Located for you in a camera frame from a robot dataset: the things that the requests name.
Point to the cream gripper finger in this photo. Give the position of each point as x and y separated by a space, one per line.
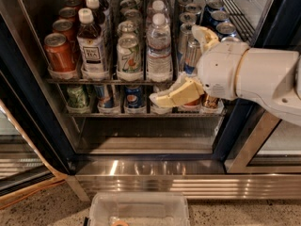
205 36
184 91

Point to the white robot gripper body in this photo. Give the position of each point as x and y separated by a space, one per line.
219 69

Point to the clear front water bottle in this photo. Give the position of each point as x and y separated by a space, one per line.
159 60

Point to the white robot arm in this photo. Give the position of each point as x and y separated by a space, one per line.
270 78

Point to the gold can lower shelf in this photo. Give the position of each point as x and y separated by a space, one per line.
210 101

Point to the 7up can lower shelf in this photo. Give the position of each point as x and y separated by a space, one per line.
161 90

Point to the pepsi can lower shelf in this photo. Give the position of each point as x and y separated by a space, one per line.
134 96

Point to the right glass fridge door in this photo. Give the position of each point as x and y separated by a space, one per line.
260 142

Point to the glass fridge door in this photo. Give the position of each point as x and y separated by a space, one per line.
260 142
24 169

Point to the blue can lower shelf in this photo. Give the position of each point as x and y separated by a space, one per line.
105 95

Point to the green can lower shelf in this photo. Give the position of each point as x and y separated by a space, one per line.
77 96

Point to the front tea bottle white cap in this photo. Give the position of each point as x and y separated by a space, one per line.
90 41

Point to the left glass fridge door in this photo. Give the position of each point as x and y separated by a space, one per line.
24 169

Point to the red coca cola can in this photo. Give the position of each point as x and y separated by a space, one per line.
196 102

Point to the front slim silver can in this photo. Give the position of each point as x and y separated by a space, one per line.
192 56

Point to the slim silver can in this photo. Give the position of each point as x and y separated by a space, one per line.
192 56
185 34

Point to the blue pepsi can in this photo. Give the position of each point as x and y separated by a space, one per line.
211 6
213 19
230 38
226 30

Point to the front blue pepsi can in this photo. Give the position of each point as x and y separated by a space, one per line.
230 38

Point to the front 7up can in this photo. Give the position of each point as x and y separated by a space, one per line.
129 57

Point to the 7up can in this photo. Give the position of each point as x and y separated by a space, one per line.
129 57
128 29

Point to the front orange soda can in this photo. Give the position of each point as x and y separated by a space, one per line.
59 52

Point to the orange soda can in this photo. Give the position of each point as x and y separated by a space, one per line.
65 27
68 14
59 52

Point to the clear plastic bin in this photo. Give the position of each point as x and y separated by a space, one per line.
138 209

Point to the lower wire fridge shelf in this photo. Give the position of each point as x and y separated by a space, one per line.
148 115

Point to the wire fridge shelf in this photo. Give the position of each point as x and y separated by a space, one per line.
148 115
109 82

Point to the stainless fridge base frame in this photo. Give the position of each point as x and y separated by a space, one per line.
196 180

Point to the top wire fridge shelf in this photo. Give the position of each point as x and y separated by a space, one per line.
109 82

